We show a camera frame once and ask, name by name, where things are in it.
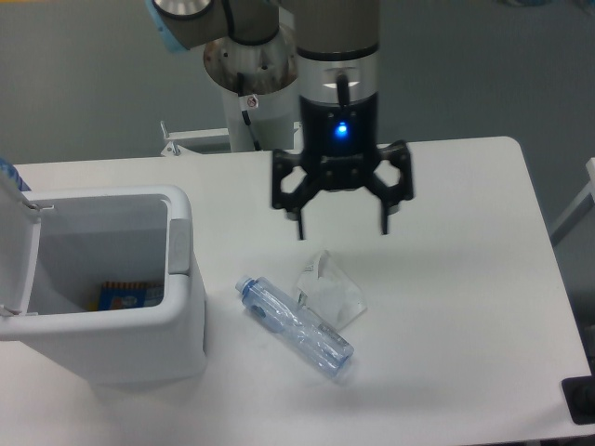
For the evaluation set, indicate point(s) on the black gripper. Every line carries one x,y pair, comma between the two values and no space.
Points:
340,153

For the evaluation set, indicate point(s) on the white push-button trash can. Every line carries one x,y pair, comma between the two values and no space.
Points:
103,282

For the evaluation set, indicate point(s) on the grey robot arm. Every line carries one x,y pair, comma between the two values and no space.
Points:
298,79

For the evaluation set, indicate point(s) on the crumpled white plastic wrapper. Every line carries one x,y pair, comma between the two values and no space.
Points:
329,292

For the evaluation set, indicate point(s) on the clear plastic water bottle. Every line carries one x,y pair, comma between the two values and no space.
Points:
299,327

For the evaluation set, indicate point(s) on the blue orange packet in bin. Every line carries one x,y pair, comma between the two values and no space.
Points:
127,295

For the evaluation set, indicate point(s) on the blue bottle at left edge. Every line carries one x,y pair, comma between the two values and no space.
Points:
13,174

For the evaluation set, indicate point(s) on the black block at table corner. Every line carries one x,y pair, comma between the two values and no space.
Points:
579,395

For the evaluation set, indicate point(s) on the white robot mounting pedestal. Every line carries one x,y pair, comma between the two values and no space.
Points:
259,91

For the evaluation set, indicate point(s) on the white frame at right edge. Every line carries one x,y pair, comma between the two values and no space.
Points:
576,210

